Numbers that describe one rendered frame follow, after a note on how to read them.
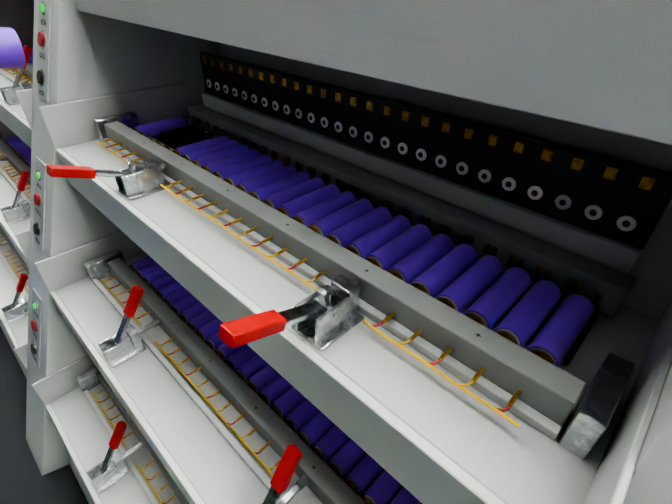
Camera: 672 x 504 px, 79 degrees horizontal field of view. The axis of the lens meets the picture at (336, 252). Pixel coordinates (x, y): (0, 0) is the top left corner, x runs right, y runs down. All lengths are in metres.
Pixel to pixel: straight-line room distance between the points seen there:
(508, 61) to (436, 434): 0.18
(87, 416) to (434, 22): 0.70
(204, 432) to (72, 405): 0.37
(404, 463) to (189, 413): 0.28
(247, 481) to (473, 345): 0.26
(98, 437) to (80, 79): 0.49
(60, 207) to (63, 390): 0.31
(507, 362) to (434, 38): 0.16
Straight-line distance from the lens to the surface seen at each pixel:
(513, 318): 0.27
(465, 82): 0.20
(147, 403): 0.49
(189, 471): 0.44
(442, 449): 0.23
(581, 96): 0.19
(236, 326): 0.21
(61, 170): 0.43
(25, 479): 0.92
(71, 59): 0.61
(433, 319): 0.25
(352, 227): 0.33
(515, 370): 0.24
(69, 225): 0.65
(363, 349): 0.26
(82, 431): 0.75
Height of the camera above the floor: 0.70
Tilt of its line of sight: 19 degrees down
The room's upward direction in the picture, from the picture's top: 16 degrees clockwise
